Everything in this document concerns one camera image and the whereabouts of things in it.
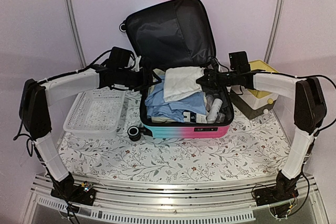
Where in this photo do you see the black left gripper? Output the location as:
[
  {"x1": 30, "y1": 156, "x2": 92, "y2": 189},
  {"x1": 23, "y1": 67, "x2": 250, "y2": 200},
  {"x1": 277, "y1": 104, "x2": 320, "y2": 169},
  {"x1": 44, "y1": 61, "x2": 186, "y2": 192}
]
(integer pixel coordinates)
[{"x1": 118, "y1": 67, "x2": 163, "y2": 92}]

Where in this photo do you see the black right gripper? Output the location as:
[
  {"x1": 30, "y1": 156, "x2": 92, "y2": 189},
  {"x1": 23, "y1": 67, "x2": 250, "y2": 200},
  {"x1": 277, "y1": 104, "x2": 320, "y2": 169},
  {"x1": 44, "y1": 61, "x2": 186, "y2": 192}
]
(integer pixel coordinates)
[{"x1": 196, "y1": 66, "x2": 240, "y2": 92}]

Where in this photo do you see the white garment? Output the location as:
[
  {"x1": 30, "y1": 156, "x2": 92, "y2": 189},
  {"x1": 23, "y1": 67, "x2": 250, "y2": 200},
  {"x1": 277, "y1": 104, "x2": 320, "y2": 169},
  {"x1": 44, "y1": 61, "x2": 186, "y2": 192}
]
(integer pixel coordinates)
[{"x1": 163, "y1": 67, "x2": 204, "y2": 102}]

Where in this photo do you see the light blue shirt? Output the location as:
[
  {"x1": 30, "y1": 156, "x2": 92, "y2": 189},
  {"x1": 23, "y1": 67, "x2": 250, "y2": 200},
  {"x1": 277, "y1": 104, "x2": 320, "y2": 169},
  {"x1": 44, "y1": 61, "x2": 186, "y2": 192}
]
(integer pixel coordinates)
[{"x1": 144, "y1": 75, "x2": 206, "y2": 122}]

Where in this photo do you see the pink and teal kids suitcase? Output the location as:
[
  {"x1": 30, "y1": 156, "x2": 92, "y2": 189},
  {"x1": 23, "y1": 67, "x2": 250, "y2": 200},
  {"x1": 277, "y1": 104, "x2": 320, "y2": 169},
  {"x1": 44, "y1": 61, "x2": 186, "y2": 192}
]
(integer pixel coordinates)
[{"x1": 119, "y1": 0, "x2": 234, "y2": 138}]

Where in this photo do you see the beige garment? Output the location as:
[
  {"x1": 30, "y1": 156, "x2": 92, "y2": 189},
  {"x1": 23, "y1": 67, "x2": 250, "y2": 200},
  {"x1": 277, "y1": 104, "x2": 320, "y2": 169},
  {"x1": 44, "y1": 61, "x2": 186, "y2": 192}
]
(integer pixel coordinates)
[{"x1": 148, "y1": 69, "x2": 168, "y2": 123}]

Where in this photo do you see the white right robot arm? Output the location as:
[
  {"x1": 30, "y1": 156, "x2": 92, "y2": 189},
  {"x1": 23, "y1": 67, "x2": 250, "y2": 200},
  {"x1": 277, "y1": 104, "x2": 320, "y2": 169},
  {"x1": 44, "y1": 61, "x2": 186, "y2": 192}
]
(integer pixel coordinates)
[{"x1": 196, "y1": 51, "x2": 327, "y2": 206}]

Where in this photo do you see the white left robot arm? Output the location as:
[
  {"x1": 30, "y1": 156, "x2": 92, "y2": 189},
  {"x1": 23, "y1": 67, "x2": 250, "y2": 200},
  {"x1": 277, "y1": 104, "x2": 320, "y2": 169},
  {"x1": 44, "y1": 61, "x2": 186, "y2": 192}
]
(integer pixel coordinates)
[{"x1": 13, "y1": 47, "x2": 162, "y2": 206}]

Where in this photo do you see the white cylindrical bottle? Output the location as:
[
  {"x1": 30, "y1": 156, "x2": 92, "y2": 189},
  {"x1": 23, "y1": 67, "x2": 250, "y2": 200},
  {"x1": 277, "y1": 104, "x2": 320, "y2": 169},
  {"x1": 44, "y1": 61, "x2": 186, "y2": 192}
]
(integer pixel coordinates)
[{"x1": 207, "y1": 98, "x2": 223, "y2": 124}]

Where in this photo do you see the black and white sock pack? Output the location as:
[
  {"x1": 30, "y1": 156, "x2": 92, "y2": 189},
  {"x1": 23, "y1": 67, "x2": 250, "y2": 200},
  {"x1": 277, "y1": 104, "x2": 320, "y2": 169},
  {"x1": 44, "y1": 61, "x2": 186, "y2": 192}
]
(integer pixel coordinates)
[{"x1": 183, "y1": 111, "x2": 207, "y2": 124}]

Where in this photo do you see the yellow top drawer box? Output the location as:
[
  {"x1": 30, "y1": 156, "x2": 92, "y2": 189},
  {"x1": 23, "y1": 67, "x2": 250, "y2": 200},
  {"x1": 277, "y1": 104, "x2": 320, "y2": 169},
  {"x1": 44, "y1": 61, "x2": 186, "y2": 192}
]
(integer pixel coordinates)
[{"x1": 229, "y1": 59, "x2": 280, "y2": 120}]

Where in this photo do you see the white perforated plastic basket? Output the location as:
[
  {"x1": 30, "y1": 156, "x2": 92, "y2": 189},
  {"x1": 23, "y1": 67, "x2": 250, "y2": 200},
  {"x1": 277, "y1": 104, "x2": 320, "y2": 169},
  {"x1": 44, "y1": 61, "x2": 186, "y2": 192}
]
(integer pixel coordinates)
[{"x1": 63, "y1": 88, "x2": 125, "y2": 137}]

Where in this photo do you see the floral patterned table mat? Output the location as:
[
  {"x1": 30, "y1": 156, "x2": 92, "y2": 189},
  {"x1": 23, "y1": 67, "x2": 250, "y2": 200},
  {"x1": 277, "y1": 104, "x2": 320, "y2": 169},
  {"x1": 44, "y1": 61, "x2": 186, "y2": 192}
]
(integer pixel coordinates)
[{"x1": 59, "y1": 91, "x2": 290, "y2": 184}]

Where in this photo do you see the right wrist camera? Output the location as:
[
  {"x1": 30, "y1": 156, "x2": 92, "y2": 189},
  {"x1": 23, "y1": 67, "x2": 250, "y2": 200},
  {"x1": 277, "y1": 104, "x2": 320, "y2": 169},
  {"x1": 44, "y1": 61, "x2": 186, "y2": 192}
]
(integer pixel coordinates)
[{"x1": 209, "y1": 56, "x2": 223, "y2": 72}]

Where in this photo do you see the aluminium front rail frame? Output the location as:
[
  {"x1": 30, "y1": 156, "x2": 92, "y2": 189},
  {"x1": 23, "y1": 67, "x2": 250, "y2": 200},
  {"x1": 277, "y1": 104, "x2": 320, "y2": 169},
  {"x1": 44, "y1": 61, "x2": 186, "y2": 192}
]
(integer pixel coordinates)
[{"x1": 22, "y1": 173, "x2": 326, "y2": 224}]

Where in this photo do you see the right wall aluminium post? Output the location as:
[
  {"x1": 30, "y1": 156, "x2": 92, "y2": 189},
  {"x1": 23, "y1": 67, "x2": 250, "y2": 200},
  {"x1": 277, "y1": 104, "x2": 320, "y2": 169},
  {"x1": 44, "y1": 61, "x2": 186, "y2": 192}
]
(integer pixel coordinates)
[{"x1": 264, "y1": 0, "x2": 285, "y2": 63}]

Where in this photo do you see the wall aluminium post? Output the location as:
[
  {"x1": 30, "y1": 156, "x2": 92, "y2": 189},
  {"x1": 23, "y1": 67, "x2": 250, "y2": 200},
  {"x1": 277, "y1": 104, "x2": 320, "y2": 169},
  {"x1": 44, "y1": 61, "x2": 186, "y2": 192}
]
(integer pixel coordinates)
[
  {"x1": 64, "y1": 0, "x2": 87, "y2": 68},
  {"x1": 264, "y1": 0, "x2": 285, "y2": 63}
]

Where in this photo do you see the left wall aluminium post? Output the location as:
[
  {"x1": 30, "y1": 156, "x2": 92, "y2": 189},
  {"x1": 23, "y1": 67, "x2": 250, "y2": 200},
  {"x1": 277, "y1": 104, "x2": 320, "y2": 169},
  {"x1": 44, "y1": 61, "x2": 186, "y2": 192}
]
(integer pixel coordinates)
[{"x1": 64, "y1": 0, "x2": 87, "y2": 68}]

